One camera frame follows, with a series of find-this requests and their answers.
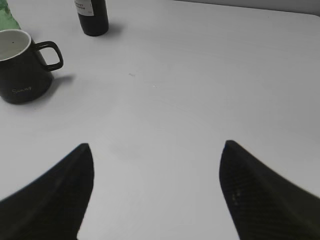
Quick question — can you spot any black mug white interior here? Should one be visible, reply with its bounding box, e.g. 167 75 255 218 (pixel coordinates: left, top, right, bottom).
0 29 64 104

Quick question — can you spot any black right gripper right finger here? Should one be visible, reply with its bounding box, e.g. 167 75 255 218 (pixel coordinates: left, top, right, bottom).
219 140 320 240

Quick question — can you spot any green sprite bottle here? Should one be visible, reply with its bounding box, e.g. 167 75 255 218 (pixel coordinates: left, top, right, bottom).
0 0 21 31

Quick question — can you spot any red wine bottle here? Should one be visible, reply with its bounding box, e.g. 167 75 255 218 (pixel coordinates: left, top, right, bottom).
74 0 109 37

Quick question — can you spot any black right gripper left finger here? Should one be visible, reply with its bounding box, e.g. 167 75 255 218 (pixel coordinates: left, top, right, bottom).
0 143 95 240

